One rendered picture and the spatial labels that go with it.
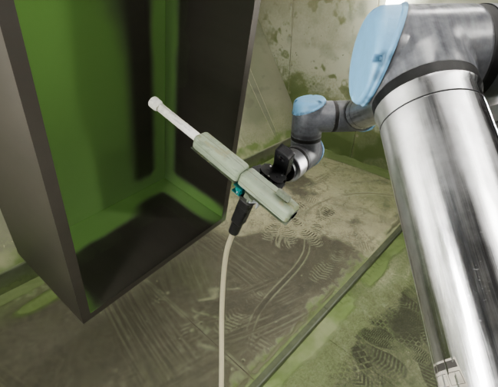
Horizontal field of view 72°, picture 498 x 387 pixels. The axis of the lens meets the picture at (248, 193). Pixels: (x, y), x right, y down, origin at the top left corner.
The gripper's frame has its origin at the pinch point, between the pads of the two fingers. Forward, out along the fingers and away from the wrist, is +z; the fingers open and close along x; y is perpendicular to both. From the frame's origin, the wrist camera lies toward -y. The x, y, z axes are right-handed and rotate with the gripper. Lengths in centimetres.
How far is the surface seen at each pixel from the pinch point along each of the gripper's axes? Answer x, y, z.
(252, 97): 86, 71, -156
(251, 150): 59, 92, -132
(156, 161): 49, 41, -23
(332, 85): 45, 43, -190
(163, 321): 8, 89, 0
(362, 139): 4, 62, -187
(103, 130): 54, 21, -1
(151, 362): -2, 85, 16
